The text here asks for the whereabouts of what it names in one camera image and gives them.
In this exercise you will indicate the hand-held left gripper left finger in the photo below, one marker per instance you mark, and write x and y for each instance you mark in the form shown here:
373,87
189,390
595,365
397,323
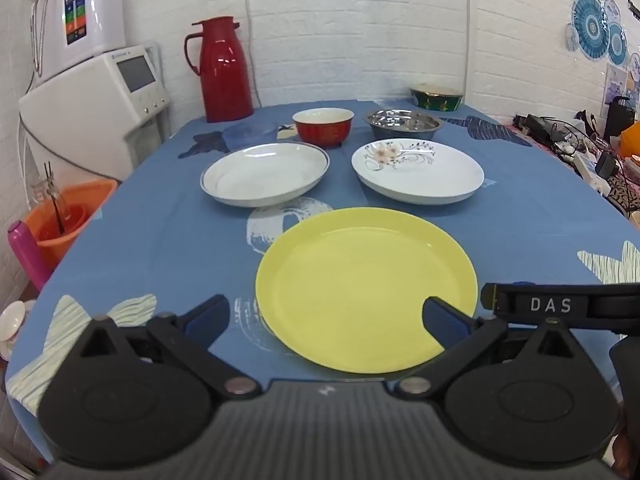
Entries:
202,317

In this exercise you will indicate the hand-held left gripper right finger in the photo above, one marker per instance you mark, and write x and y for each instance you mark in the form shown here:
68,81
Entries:
442,321

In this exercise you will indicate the yellow plate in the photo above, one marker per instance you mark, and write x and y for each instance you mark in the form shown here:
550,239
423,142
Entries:
360,280

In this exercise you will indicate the white floral plate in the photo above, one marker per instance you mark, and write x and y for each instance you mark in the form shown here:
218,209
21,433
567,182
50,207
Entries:
425,175

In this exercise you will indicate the white plate with blue rim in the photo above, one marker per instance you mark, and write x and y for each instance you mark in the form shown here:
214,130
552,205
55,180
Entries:
265,172

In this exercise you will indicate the blue plastic bowl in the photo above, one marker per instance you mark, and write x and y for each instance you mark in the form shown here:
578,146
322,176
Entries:
245,137

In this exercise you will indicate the stainless steel bowl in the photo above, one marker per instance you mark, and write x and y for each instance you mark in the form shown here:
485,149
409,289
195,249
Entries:
402,122

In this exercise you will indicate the red bowl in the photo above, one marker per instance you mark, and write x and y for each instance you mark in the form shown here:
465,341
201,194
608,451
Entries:
322,132

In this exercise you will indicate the blue printed tablecloth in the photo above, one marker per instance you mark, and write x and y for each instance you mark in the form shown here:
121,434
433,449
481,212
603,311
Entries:
165,240

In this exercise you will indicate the black patterned cloth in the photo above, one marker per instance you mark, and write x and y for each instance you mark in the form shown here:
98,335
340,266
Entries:
625,190

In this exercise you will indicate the white power strip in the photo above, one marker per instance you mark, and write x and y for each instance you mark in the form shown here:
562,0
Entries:
587,170

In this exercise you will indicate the black power adapter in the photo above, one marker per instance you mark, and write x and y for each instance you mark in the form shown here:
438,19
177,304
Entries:
606,165

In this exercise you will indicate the small red basket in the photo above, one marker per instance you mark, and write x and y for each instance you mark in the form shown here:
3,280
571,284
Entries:
75,217

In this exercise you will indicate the orange plastic basin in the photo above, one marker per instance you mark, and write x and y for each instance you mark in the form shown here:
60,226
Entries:
92,197

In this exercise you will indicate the orange object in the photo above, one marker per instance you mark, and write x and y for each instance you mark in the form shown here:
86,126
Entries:
632,142

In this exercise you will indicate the pink bottle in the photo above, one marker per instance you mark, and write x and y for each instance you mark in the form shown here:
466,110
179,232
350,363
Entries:
27,255

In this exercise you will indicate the black bag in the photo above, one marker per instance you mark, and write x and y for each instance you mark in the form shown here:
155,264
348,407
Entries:
619,117

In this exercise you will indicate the white ceramic cup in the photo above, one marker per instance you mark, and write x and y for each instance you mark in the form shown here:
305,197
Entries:
11,320

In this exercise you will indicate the clear glass bottle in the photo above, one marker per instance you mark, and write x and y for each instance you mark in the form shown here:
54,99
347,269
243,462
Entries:
52,195

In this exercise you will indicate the green bowl with gold rim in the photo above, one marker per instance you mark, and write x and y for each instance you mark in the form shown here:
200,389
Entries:
437,102

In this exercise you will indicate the white appliance with screen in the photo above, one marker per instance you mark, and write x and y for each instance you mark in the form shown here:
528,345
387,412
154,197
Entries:
85,105

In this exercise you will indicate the red thermos jug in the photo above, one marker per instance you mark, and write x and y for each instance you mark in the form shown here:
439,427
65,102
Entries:
225,75

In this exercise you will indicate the medium blue paper fan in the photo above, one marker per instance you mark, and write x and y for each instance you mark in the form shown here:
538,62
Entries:
617,45

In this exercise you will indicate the large blue paper fan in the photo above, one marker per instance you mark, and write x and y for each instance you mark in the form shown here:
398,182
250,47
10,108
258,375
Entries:
590,25

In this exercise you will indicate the white water purifier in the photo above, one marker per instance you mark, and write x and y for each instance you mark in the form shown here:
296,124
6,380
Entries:
95,5

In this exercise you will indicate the wall poster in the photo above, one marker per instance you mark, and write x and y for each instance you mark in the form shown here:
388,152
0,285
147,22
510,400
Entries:
616,82

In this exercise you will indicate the white wall pipe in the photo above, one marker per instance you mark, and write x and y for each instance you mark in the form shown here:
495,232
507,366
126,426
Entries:
467,30

